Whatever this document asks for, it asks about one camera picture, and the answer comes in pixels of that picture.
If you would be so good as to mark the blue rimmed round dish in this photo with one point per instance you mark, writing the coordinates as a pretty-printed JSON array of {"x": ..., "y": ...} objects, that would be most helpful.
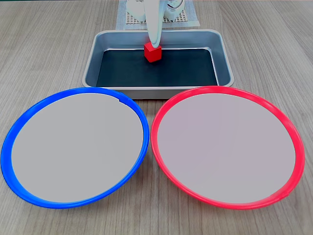
[{"x": 75, "y": 149}]

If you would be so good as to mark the silver metal tray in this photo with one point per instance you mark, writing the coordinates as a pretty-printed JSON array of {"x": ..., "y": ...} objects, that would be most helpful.
[{"x": 221, "y": 56}]

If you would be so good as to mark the red rimmed round dish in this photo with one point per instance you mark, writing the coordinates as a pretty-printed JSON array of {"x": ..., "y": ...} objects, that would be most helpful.
[{"x": 227, "y": 149}]

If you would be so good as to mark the white cloth sheet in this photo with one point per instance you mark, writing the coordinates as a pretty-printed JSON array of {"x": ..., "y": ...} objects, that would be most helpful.
[{"x": 121, "y": 14}]

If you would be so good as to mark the white grid mesh mat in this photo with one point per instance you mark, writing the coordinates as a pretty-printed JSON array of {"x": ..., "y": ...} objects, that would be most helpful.
[{"x": 182, "y": 18}]

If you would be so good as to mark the red cube block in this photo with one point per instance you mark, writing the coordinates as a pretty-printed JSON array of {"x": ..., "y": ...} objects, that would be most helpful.
[{"x": 152, "y": 54}]

